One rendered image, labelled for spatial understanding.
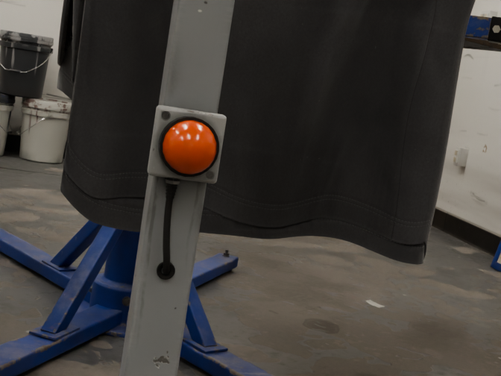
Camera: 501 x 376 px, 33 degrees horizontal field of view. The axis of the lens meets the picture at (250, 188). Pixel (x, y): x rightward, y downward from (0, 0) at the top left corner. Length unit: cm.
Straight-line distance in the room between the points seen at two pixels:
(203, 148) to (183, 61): 7
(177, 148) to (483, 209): 415
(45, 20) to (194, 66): 493
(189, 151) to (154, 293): 12
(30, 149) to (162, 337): 461
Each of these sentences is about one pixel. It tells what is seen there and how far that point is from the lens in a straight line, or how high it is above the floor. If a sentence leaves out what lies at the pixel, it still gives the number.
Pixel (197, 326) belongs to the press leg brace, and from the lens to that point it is 206.
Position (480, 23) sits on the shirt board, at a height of 91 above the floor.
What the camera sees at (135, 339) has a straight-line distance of 64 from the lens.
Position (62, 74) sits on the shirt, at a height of 67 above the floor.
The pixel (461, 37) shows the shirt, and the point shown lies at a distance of 98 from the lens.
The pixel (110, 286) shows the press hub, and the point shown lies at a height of 11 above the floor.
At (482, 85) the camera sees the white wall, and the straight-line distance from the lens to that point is 490.
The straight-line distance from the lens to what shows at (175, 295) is 63.
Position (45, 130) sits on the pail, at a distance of 519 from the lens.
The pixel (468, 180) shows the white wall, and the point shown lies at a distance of 487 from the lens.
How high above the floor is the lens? 70
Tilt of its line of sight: 7 degrees down
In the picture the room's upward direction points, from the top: 9 degrees clockwise
